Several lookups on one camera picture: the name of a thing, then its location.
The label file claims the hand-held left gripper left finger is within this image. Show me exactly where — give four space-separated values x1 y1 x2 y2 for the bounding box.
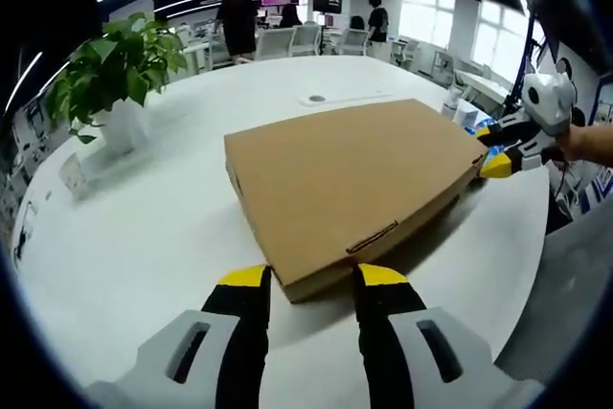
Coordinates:
85 263 272 409

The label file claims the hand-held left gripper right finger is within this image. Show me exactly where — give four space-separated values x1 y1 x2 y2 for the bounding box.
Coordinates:
353 262 547 409

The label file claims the blue soft tissue pack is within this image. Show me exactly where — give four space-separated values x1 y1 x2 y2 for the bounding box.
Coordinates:
463 119 494 137

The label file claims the white pump bottle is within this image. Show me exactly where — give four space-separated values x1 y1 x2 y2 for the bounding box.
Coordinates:
443 84 461 118

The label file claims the brown cardboard shoe box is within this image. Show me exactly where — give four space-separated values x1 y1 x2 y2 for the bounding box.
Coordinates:
223 97 489 305

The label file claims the person's right hand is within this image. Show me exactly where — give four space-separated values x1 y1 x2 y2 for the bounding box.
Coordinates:
557 125 595 161

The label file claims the white mesh office chair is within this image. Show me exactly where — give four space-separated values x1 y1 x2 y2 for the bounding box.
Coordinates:
492 207 613 381

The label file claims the small clear cup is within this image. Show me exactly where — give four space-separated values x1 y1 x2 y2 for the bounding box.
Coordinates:
59 152 92 199

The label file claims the small black object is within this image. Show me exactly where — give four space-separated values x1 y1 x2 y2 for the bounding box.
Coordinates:
13 197 39 261

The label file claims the green potted plant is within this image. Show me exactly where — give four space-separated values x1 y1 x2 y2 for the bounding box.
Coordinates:
45 12 189 156

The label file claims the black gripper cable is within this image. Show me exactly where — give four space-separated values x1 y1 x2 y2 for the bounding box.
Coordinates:
553 158 570 200

